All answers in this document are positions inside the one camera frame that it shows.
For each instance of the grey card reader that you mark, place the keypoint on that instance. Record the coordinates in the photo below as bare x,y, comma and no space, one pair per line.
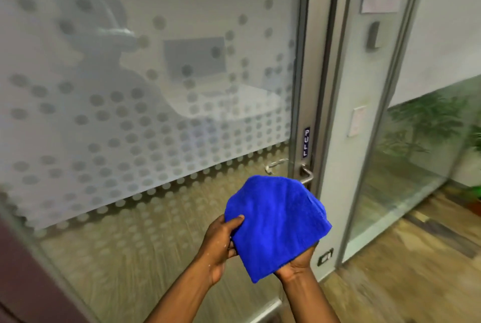
374,35

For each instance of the person's left forearm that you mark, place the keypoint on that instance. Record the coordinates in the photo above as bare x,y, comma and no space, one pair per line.
178,296

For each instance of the clear glass partition panel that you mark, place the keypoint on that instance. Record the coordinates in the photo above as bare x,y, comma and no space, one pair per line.
409,116

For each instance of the person's right hand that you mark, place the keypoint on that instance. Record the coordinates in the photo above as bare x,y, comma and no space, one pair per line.
297,263

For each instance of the person's right forearm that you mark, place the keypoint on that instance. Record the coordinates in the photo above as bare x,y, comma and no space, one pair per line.
310,302

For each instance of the person's left thumb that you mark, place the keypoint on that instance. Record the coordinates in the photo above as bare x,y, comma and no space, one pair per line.
233,223

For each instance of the grey metal door frame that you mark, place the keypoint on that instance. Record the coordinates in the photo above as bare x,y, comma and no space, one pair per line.
329,71

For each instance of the blue microfibre cloth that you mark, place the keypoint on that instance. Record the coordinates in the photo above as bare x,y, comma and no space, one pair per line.
277,223

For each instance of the frosted dotted glass door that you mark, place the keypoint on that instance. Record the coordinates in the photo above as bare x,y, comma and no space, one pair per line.
150,127

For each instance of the person's left hand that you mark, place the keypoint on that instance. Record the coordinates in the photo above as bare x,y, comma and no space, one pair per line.
214,245

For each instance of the wall power socket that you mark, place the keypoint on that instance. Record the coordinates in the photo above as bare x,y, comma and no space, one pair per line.
325,257

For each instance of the white wall switch plate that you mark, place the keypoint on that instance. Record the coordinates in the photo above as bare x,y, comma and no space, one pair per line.
356,121

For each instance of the green potted plant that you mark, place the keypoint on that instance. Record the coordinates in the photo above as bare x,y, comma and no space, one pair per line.
424,123

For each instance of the small blue door sign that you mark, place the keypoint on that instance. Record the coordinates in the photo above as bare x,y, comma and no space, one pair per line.
306,142

